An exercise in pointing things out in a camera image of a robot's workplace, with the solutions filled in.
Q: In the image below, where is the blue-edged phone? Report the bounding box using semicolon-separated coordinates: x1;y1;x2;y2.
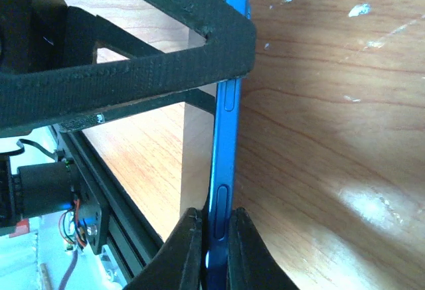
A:
179;0;255;290

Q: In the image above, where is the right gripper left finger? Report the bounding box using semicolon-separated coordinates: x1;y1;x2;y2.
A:
125;207;205;289

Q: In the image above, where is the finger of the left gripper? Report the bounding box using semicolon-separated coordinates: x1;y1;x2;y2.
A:
0;0;258;135
58;90;216;133

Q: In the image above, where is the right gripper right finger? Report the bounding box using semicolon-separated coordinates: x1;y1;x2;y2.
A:
227;207;298;290

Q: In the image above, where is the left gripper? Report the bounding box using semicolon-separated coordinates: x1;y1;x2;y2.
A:
1;0;96;74

